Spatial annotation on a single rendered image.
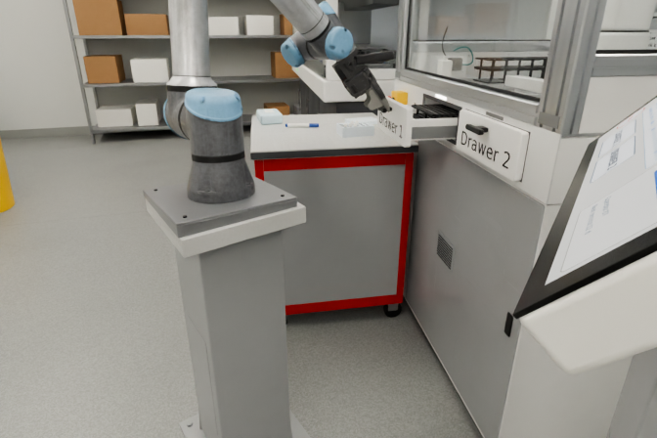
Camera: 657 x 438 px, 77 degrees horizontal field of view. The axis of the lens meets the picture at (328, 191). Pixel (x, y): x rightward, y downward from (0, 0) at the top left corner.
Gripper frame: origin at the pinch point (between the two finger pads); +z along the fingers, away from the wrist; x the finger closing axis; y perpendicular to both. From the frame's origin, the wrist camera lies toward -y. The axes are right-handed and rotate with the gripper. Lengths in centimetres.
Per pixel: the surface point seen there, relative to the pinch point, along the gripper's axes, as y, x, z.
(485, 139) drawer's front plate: -10.8, 32.0, 11.7
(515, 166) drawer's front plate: -9.2, 45.7, 14.0
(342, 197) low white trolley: 29.0, -11.2, 21.5
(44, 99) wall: 253, -390, -118
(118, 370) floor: 129, -2, 21
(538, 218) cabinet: -6, 54, 22
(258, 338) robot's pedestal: 63, 40, 16
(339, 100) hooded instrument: 6, -80, 9
